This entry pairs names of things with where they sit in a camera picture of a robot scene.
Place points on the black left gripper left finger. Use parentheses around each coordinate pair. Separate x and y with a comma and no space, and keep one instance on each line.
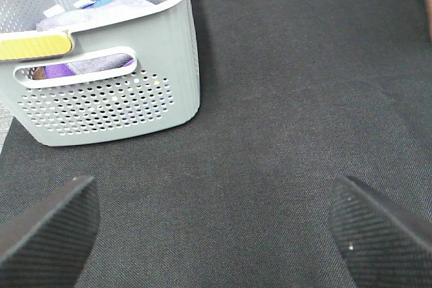
(49,244)

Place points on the grey perforated laundry basket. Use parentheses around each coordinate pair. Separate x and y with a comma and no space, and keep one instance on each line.
(132,76)

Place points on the lavender grey towel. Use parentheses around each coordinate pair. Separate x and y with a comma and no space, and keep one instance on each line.
(122,9)

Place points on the purple towel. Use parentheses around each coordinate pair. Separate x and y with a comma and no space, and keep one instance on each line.
(58,71)

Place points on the black table mat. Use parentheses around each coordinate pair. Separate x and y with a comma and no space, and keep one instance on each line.
(293,92)

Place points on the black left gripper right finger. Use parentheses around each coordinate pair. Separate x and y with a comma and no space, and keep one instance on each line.
(382,243)

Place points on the yellow tape strip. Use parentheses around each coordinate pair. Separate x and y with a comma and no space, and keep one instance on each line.
(34,44)

